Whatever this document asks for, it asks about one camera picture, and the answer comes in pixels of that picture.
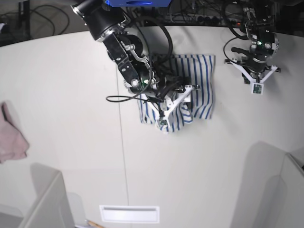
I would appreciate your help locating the left grey partition panel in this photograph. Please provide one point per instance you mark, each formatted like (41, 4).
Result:
(34, 197)

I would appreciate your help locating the blue box device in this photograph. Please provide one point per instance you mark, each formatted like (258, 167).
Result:
(139, 3)

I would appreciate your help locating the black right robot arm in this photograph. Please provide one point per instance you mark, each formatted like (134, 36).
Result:
(127, 46)

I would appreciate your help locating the right grey partition panel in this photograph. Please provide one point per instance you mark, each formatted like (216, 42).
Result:
(271, 193)

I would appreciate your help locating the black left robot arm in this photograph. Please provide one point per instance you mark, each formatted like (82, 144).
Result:
(257, 29)

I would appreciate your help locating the wooden stick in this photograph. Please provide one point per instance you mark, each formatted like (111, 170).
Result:
(93, 224)

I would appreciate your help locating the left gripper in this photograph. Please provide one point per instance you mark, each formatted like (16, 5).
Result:
(256, 64)

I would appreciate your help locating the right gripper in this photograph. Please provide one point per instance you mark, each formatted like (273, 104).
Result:
(170, 86)

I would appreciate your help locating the grey partition panel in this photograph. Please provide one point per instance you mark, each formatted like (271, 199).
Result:
(34, 197)
(271, 193)

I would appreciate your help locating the black power strip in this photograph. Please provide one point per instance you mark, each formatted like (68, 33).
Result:
(198, 20)

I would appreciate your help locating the blue white striped T-shirt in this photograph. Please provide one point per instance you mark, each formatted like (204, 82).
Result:
(194, 101)

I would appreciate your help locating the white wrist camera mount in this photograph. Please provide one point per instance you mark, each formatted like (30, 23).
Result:
(172, 113)
(257, 80)

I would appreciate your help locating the pink folded cloth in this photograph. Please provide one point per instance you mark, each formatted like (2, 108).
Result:
(13, 145)

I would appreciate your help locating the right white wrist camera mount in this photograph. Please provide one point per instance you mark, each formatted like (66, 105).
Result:
(172, 113)

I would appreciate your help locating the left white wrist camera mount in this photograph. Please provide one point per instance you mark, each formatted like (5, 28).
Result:
(257, 80)

